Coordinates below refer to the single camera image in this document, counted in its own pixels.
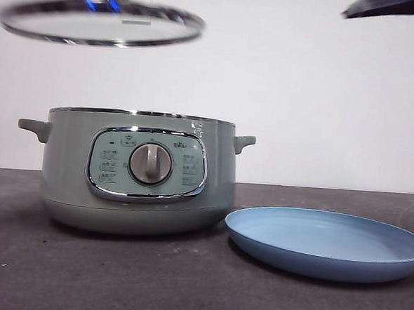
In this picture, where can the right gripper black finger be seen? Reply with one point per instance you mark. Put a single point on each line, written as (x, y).
(395, 6)

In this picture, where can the glass lid with green knob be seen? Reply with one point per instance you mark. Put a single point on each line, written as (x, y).
(95, 25)

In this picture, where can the pale green electric steamer pot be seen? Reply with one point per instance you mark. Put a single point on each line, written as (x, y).
(68, 174)

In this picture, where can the blue round plate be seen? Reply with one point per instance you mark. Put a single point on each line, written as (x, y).
(314, 246)

